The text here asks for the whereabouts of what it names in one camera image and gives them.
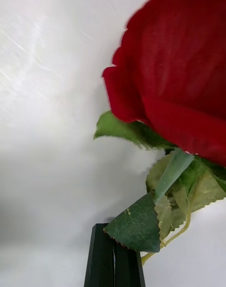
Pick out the red rose with green stem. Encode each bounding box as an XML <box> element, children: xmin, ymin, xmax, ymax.
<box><xmin>93</xmin><ymin>0</ymin><xmax>226</xmax><ymax>266</ymax></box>

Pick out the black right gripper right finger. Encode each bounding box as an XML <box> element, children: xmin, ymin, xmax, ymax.
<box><xmin>113</xmin><ymin>242</ymin><xmax>146</xmax><ymax>287</ymax></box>

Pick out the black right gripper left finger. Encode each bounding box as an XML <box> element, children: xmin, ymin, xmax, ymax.
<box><xmin>84</xmin><ymin>223</ymin><xmax>116</xmax><ymax>287</ymax></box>

